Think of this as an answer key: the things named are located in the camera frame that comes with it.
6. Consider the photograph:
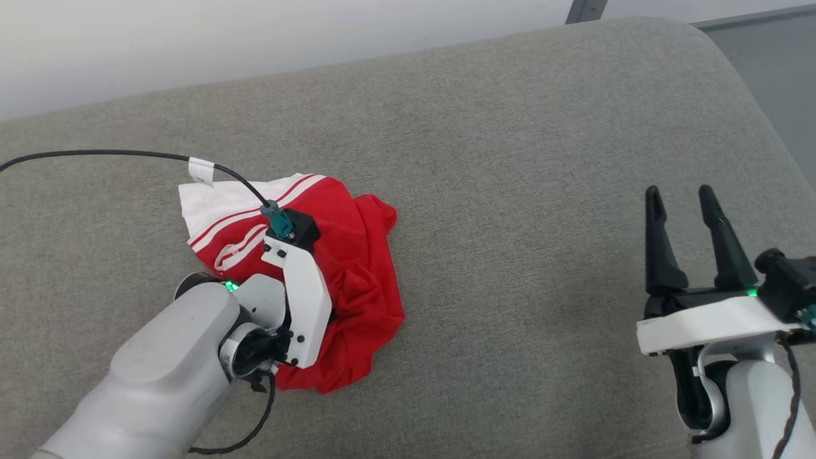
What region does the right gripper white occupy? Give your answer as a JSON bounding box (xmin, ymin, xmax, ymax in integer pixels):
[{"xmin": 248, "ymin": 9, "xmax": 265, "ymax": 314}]
[{"xmin": 636, "ymin": 184, "xmax": 816, "ymax": 356}]

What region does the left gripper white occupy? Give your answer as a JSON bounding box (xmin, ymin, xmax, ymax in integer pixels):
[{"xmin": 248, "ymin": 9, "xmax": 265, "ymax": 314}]
[{"xmin": 237, "ymin": 241, "xmax": 332, "ymax": 369}]

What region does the red and white t-shirt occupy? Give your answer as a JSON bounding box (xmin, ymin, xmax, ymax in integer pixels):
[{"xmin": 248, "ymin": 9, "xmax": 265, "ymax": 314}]
[{"xmin": 178, "ymin": 172, "xmax": 406, "ymax": 395}]

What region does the grey fabric sofa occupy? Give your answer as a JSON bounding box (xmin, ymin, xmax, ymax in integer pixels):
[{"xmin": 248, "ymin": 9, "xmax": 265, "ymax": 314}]
[{"xmin": 0, "ymin": 16, "xmax": 816, "ymax": 459}]

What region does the grey metal bar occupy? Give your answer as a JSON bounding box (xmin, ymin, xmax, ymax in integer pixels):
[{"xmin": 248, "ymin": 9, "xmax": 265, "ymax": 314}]
[{"xmin": 564, "ymin": 0, "xmax": 609, "ymax": 25}]

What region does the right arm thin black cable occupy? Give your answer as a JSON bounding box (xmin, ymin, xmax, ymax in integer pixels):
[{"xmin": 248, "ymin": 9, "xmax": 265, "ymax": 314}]
[{"xmin": 771, "ymin": 331, "xmax": 803, "ymax": 459}]

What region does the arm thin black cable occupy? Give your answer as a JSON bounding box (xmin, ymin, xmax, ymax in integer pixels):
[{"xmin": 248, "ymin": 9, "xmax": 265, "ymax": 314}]
[
  {"xmin": 771, "ymin": 331, "xmax": 803, "ymax": 459},
  {"xmin": 189, "ymin": 373, "xmax": 277, "ymax": 455}
]

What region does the white cable label tag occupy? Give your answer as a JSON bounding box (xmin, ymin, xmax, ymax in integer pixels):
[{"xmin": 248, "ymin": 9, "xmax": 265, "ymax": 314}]
[{"xmin": 189, "ymin": 157, "xmax": 215, "ymax": 187}]

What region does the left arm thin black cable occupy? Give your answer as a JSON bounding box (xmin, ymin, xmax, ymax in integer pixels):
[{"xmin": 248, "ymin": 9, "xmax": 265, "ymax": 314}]
[{"xmin": 189, "ymin": 373, "xmax": 277, "ymax": 455}]

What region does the left camera cable teal plug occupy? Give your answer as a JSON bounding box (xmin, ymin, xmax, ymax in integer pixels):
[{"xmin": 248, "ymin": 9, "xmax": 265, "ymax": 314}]
[{"xmin": 0, "ymin": 149, "xmax": 295, "ymax": 240}]

